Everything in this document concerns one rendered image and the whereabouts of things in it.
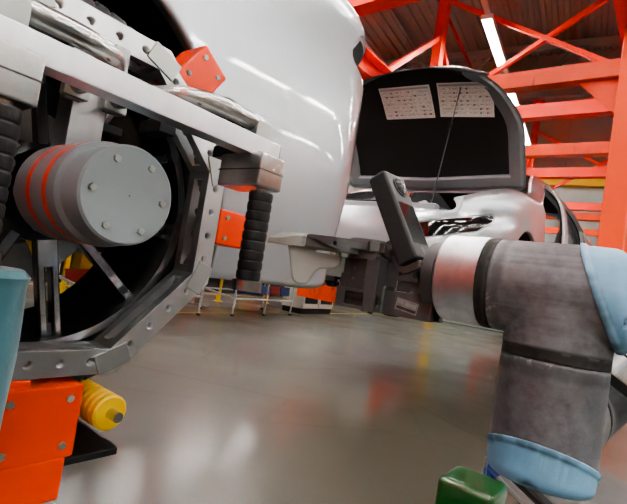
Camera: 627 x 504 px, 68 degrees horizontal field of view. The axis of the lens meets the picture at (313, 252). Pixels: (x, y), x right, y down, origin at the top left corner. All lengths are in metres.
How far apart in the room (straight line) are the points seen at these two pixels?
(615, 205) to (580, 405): 3.61
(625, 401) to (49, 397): 0.72
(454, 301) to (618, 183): 3.62
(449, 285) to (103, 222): 0.41
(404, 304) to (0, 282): 0.44
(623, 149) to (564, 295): 3.71
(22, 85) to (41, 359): 0.41
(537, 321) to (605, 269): 0.07
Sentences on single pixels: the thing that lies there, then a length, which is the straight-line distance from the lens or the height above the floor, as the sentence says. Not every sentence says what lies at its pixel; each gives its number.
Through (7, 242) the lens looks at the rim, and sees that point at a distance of 0.85.
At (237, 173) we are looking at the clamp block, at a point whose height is 0.92.
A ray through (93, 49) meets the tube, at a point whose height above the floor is 0.99.
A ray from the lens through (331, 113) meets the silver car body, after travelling 1.43.
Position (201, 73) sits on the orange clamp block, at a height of 1.11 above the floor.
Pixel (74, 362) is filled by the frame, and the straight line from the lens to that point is 0.80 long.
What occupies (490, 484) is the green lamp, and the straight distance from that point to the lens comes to 0.39.
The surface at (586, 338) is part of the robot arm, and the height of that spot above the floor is 0.77.
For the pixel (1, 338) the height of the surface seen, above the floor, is 0.67.
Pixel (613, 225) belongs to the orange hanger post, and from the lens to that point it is 4.00.
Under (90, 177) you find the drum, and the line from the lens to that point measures 0.61.
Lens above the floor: 0.79
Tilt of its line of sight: 3 degrees up
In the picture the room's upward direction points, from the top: 9 degrees clockwise
